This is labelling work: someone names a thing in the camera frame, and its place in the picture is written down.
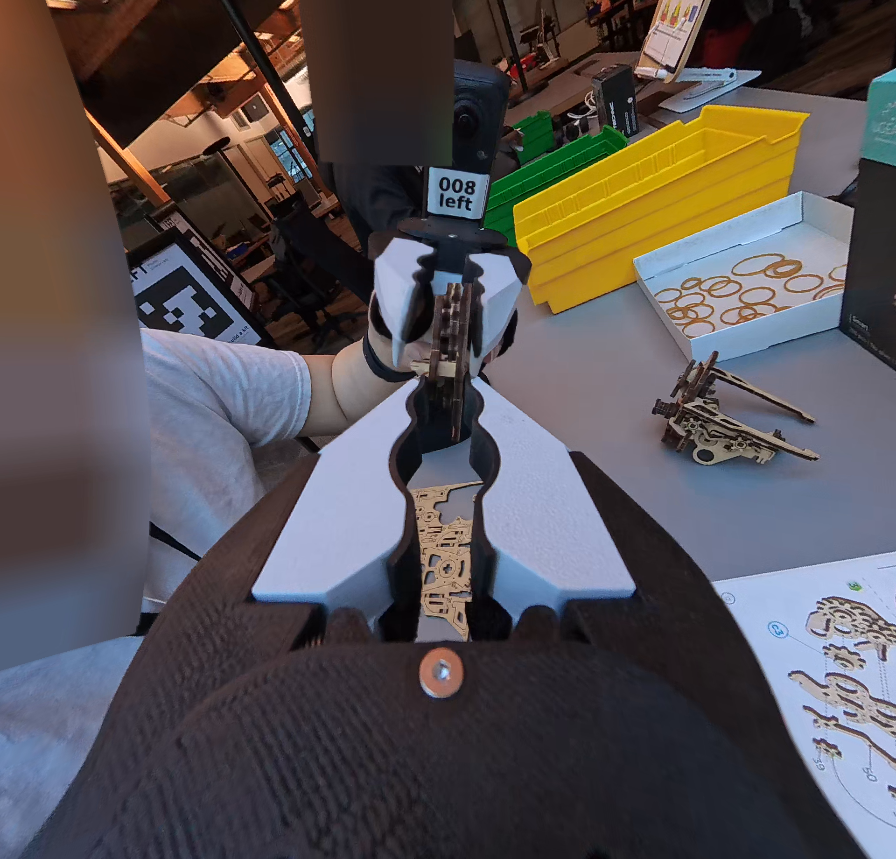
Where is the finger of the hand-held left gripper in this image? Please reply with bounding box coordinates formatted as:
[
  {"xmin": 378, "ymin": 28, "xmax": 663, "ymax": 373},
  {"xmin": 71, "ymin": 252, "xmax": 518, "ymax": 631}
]
[
  {"xmin": 371, "ymin": 236, "xmax": 440, "ymax": 373},
  {"xmin": 465, "ymin": 252, "xmax": 524, "ymax": 377}
]

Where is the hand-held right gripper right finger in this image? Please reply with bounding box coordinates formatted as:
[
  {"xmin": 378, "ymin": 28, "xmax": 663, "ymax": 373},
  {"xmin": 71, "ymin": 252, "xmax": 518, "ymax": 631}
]
[{"xmin": 462, "ymin": 376, "xmax": 637, "ymax": 641}]

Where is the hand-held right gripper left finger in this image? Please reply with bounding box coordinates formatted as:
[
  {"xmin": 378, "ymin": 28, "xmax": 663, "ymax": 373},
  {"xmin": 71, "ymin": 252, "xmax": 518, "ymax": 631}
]
[{"xmin": 251, "ymin": 376, "xmax": 429, "ymax": 641}]

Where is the wooden gear assembly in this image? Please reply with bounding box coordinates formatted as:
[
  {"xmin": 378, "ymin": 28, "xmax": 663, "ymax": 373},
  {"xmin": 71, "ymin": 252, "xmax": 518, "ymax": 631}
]
[{"xmin": 409, "ymin": 281, "xmax": 475, "ymax": 443}]

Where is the laser-cut wooden parts sheet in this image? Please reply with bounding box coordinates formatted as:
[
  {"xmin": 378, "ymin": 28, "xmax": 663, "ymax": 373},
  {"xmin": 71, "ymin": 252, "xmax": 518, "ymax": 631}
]
[{"xmin": 409, "ymin": 482, "xmax": 485, "ymax": 641}]

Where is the person's left forearm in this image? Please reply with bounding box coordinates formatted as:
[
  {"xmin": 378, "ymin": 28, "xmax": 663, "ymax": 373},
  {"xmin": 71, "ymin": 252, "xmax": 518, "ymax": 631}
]
[{"xmin": 301, "ymin": 341, "xmax": 421, "ymax": 443}]

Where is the green plastic bin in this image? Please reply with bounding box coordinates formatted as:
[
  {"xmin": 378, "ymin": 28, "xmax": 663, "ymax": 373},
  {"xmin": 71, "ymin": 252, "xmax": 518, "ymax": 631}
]
[
  {"xmin": 483, "ymin": 125, "xmax": 629, "ymax": 247},
  {"xmin": 511, "ymin": 111, "xmax": 555, "ymax": 164}
]

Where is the small black box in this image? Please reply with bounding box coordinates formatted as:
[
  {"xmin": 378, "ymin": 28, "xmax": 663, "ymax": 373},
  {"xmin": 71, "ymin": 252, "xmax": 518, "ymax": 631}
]
[{"xmin": 591, "ymin": 64, "xmax": 639, "ymax": 139}]

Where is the person in white shirt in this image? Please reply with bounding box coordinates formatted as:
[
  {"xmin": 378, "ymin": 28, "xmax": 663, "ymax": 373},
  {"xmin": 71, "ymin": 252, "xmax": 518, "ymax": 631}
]
[{"xmin": 0, "ymin": 329, "xmax": 312, "ymax": 859}]

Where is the small wooden mechanical model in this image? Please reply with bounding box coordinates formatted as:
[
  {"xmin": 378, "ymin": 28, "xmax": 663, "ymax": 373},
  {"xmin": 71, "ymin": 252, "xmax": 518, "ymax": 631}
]
[{"xmin": 652, "ymin": 351, "xmax": 820, "ymax": 466}]

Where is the stack of yellow plastic bins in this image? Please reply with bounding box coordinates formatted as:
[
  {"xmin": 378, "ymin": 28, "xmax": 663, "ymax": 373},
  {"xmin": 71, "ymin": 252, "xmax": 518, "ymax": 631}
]
[{"xmin": 513, "ymin": 105, "xmax": 812, "ymax": 315}]

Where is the black white marker sign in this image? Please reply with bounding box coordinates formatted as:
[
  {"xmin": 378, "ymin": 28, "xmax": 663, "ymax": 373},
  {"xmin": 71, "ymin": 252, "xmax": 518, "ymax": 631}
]
[{"xmin": 126, "ymin": 229, "xmax": 275, "ymax": 350}]

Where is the white printed paper sheet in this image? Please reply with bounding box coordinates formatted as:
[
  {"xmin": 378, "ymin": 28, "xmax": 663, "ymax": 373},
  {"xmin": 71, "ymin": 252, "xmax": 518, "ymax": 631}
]
[{"xmin": 640, "ymin": 0, "xmax": 723, "ymax": 70}]

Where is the white stand base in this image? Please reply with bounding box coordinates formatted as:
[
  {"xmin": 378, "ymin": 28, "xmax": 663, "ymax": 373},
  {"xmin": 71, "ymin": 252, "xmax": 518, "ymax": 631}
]
[{"xmin": 658, "ymin": 68, "xmax": 763, "ymax": 114}]

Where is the pile of tan rubber bands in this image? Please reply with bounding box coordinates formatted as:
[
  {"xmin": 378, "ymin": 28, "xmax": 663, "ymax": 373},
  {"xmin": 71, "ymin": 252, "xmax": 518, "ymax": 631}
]
[{"xmin": 654, "ymin": 253, "xmax": 849, "ymax": 338}]

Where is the white cardboard box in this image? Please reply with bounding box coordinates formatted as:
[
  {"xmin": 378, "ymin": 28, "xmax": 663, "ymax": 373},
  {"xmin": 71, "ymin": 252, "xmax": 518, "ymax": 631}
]
[{"xmin": 633, "ymin": 192, "xmax": 856, "ymax": 363}]

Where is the white instruction booklet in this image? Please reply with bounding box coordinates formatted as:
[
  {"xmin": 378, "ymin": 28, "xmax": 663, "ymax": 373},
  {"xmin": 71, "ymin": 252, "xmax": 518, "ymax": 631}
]
[{"xmin": 713, "ymin": 552, "xmax": 896, "ymax": 859}]

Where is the black puzzle kit box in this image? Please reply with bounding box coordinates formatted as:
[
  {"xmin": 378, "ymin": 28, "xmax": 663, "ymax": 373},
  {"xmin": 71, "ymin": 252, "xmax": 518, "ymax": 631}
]
[{"xmin": 840, "ymin": 68, "xmax": 896, "ymax": 371}]

